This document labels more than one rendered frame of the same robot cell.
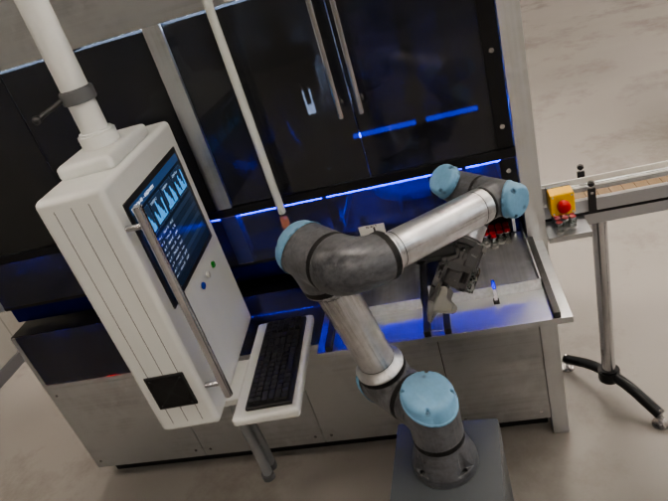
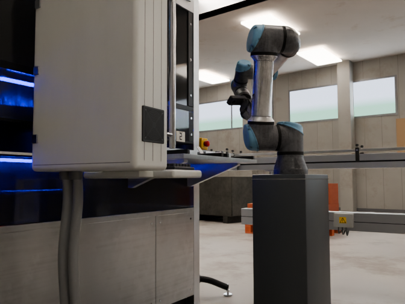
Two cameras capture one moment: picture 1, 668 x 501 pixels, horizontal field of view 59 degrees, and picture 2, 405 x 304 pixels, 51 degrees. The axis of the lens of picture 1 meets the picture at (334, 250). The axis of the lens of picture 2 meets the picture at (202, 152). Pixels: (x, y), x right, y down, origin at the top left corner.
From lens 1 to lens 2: 2.25 m
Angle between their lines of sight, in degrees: 76
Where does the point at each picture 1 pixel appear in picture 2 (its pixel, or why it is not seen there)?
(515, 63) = (196, 69)
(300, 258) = (278, 28)
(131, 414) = not seen: outside the picture
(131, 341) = (147, 68)
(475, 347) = (170, 231)
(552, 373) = (196, 256)
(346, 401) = (97, 284)
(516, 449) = not seen: outside the picture
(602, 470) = not seen: outside the picture
